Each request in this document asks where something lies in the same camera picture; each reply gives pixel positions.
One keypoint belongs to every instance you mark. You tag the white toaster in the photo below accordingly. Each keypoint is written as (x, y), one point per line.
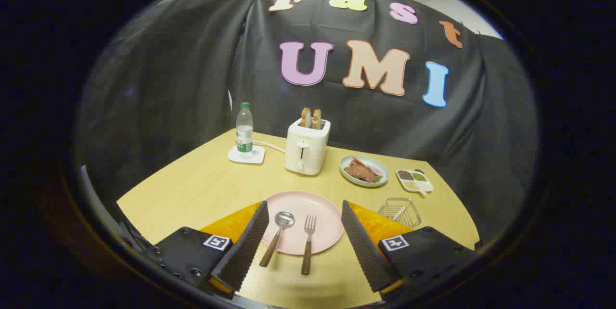
(308, 155)

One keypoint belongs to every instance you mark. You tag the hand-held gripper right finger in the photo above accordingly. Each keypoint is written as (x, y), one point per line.
(365, 251)

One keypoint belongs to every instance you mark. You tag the pale yellow beans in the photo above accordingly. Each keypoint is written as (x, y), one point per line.
(411, 185)

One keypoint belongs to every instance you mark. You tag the green beans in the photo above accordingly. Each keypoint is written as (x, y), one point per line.
(419, 177)

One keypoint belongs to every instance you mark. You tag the green lettuce leaf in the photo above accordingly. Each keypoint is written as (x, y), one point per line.
(381, 178)

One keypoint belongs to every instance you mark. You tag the dark brown beans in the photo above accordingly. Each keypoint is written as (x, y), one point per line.
(405, 175)

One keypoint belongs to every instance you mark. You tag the pale green plate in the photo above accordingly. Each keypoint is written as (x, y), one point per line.
(345, 164)

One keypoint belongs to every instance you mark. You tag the black backdrop cloth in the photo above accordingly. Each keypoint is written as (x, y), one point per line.
(192, 83)

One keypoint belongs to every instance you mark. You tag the pink plate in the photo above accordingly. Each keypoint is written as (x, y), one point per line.
(298, 200)

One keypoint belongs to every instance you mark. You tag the white divided dish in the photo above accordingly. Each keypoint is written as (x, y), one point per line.
(426, 186)

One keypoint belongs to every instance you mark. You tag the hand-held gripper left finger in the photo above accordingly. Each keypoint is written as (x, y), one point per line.
(245, 246)

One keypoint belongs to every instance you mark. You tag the pink ham slice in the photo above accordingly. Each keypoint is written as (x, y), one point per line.
(375, 170)

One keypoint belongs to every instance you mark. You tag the white square coaster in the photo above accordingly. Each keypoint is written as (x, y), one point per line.
(257, 157)

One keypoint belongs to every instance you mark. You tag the brown meat slices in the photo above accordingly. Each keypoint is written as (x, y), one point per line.
(361, 173)

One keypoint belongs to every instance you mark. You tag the red tomato slice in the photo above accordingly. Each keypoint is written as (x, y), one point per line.
(359, 161)

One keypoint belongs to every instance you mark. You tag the clear plastic water bottle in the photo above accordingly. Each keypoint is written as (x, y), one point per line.
(244, 135)

